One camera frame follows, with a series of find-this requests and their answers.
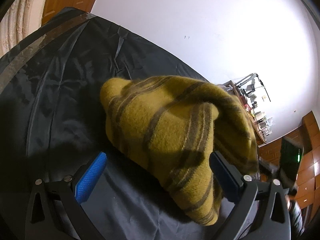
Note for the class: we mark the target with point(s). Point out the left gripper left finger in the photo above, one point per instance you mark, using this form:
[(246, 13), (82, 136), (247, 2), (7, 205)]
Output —
[(43, 218)]

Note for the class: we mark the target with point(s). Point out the black satin bed sheet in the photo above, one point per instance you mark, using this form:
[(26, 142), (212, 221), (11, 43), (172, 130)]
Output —
[(52, 122)]

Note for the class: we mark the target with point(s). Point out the wooden desk with clutter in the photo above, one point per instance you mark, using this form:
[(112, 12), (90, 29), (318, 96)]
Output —
[(254, 98)]

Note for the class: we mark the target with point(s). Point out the beige curtain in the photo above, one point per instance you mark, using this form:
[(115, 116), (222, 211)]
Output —
[(22, 18)]

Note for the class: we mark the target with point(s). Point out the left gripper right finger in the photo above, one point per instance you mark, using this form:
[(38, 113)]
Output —
[(271, 220)]

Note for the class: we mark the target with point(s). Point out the mustard striped knit sweater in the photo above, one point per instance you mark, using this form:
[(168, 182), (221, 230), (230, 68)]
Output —
[(169, 125)]

